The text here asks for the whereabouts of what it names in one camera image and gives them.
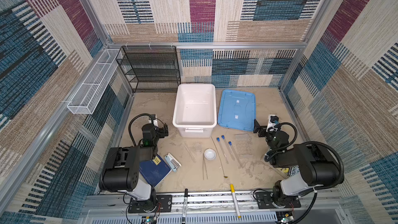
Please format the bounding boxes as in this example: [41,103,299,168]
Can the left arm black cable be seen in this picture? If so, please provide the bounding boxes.
[128,113,156,147]

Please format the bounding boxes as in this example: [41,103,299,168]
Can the black marker pen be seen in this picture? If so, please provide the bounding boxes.
[181,188,189,224]

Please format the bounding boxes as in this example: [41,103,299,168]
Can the yellow-capped white marker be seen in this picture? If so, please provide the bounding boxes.
[230,184,241,219]

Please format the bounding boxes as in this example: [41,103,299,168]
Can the blue notebook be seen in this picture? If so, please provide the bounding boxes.
[140,155,172,187]

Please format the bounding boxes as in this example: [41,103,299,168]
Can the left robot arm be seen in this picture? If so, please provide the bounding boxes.
[98,123,171,205]

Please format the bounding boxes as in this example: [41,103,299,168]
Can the black mesh shelf rack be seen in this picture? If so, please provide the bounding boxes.
[116,46,181,93]

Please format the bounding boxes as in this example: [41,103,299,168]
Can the blue plastic lid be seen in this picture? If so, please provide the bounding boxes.
[217,89,256,132]

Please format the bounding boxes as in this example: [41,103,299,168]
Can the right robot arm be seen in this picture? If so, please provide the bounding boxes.
[253,115,345,206]

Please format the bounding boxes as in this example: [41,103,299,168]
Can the blue-capped test tube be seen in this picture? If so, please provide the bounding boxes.
[228,142,243,168]
[216,138,229,164]
[221,135,235,161]

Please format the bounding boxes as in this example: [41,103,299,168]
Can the metal tweezers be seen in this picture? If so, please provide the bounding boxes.
[203,156,208,179]

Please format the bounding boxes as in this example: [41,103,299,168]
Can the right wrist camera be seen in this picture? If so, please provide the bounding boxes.
[267,115,279,132]

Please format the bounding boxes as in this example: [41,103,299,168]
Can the white plastic bin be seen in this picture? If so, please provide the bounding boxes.
[173,84,217,139]

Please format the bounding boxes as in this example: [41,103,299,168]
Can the white ceramic dish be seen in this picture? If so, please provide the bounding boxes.
[204,148,217,161]

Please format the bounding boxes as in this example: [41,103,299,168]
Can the long metal spatula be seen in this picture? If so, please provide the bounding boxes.
[210,136,228,178]

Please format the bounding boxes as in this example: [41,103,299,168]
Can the white wire basket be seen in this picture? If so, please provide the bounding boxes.
[67,49,119,115]

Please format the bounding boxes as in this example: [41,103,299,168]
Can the colourful treehouse paperback book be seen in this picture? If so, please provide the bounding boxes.
[278,166,300,177]

